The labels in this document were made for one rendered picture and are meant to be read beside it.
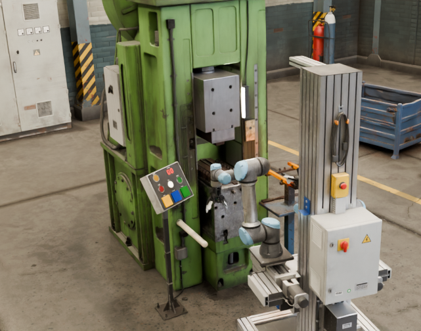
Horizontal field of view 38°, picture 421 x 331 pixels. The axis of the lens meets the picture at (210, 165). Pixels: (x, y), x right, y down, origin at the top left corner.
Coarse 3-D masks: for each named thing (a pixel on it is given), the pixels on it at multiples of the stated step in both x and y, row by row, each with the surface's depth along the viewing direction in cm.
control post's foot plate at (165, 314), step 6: (174, 300) 472; (156, 306) 478; (162, 306) 478; (168, 306) 472; (174, 306) 474; (180, 306) 477; (162, 312) 470; (168, 312) 470; (174, 312) 468; (180, 312) 470; (186, 312) 469; (162, 318) 464; (168, 318) 463
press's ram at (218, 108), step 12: (192, 72) 464; (216, 72) 461; (228, 72) 459; (204, 84) 438; (216, 84) 443; (228, 84) 448; (204, 96) 441; (216, 96) 446; (228, 96) 451; (204, 108) 444; (216, 108) 449; (228, 108) 454; (204, 120) 448; (216, 120) 452; (228, 120) 457; (204, 132) 452
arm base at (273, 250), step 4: (264, 244) 382; (268, 244) 380; (272, 244) 380; (276, 244) 380; (280, 244) 385; (260, 248) 386; (264, 248) 382; (268, 248) 381; (272, 248) 380; (276, 248) 381; (280, 248) 385; (260, 252) 385; (264, 252) 382; (268, 252) 382; (272, 252) 380; (276, 252) 381; (280, 252) 383; (264, 256) 382; (268, 256) 381; (272, 256) 380; (276, 256) 381
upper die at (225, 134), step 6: (198, 132) 473; (210, 132) 454; (216, 132) 455; (222, 132) 457; (228, 132) 460; (204, 138) 466; (210, 138) 456; (216, 138) 457; (222, 138) 459; (228, 138) 462
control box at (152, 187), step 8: (168, 168) 435; (176, 168) 440; (144, 176) 420; (152, 176) 422; (160, 176) 427; (168, 176) 432; (176, 176) 438; (184, 176) 443; (144, 184) 422; (152, 184) 420; (160, 184) 425; (176, 184) 435; (184, 184) 441; (152, 192) 420; (160, 192) 422; (168, 192) 427; (152, 200) 422; (160, 200) 420; (184, 200) 436; (160, 208) 420; (168, 208) 423
